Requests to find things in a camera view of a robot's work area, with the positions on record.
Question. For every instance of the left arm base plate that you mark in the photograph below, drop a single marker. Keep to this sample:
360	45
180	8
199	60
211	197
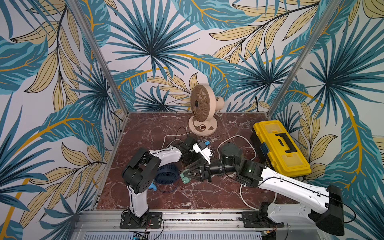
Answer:
151	220

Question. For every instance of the aluminium front rail frame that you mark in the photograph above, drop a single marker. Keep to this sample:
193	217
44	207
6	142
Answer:
190	225

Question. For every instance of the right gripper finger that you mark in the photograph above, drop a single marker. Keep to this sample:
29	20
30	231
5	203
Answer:
196	178
196	168

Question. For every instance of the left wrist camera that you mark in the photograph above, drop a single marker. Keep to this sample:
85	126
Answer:
202	148

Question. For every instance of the dark blue handheld fan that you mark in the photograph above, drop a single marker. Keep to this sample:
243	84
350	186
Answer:
166	175

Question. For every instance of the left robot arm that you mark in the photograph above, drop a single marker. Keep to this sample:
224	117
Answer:
142	169

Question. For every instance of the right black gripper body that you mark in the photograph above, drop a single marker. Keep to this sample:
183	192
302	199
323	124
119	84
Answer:
204	169

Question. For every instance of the yellow black toolbox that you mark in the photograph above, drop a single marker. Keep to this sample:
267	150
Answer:
277	150

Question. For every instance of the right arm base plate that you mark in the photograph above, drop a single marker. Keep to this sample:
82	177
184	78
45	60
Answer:
258	220

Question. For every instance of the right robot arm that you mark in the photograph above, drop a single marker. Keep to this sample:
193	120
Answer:
320	206

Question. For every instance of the beige desk fan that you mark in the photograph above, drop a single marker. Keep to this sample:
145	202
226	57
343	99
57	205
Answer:
204	104

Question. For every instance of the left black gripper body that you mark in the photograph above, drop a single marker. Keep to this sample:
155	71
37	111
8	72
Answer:
192	157

